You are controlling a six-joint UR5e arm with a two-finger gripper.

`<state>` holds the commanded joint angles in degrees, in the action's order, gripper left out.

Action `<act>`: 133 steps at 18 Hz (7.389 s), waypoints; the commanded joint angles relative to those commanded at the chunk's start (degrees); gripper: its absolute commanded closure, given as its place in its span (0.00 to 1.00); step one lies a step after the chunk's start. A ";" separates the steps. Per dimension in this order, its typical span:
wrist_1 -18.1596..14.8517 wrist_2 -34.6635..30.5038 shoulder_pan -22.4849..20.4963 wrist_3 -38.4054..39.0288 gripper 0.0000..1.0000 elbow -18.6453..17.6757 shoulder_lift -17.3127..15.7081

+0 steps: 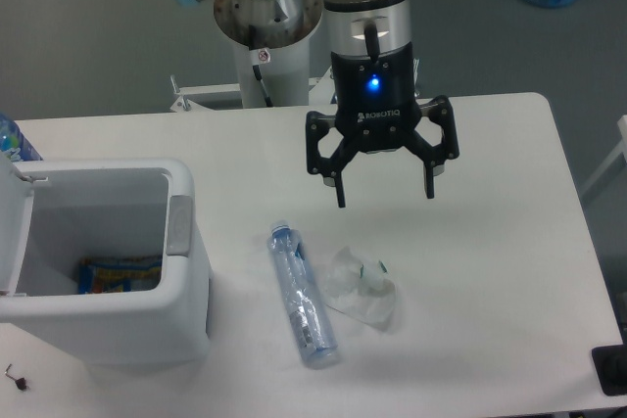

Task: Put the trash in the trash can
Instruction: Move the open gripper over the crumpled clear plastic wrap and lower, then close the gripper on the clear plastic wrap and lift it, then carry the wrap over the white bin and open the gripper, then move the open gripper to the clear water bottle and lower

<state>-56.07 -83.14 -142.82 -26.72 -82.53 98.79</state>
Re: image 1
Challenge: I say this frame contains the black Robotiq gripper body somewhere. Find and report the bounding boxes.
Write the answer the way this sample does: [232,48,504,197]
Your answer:
[331,43,416,153]

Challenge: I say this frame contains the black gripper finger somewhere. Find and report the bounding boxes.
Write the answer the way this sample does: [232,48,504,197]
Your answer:
[304,110,362,209]
[404,94,460,200]

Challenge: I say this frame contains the clear plastic water bottle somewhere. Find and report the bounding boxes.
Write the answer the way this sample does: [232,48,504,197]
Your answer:
[266,220,339,370]

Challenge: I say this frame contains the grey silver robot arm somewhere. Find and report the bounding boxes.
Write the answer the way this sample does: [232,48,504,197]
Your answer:
[177,0,459,196]

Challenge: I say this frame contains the white plastic trash can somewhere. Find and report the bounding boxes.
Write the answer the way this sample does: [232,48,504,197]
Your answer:
[1,159,212,364]

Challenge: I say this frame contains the colourful snack wrapper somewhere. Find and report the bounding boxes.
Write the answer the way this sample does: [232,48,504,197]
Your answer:
[77,255,163,295]

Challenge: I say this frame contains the black device at table edge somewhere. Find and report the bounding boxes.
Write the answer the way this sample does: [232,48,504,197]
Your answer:
[592,345,626,396]

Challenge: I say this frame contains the blue labelled bottle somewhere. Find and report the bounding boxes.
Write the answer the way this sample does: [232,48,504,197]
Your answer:
[1,114,43,163]

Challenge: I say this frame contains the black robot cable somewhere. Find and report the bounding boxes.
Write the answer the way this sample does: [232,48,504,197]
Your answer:
[248,23,275,109]

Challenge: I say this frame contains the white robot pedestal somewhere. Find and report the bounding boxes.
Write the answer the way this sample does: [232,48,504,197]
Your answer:
[169,0,339,114]

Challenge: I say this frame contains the white metal frame right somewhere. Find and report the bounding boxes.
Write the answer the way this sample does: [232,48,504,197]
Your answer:
[579,115,626,208]

